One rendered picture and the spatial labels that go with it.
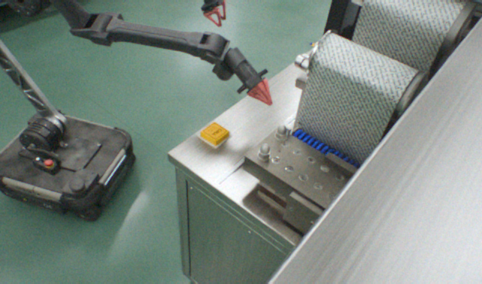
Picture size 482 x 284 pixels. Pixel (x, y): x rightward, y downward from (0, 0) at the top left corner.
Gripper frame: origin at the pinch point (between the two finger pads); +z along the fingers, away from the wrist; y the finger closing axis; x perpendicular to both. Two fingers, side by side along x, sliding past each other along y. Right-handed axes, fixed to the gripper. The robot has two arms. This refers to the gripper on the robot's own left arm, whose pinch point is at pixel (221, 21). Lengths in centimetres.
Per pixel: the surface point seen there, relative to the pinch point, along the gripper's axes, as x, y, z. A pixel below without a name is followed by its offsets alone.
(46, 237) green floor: 112, -63, 56
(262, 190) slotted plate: -25, -69, 27
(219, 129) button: -8, -49, 17
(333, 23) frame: -45.7, -16.0, 6.9
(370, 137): -56, -59, 21
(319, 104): -44, -53, 12
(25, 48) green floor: 216, 81, -1
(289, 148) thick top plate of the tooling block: -34, -60, 20
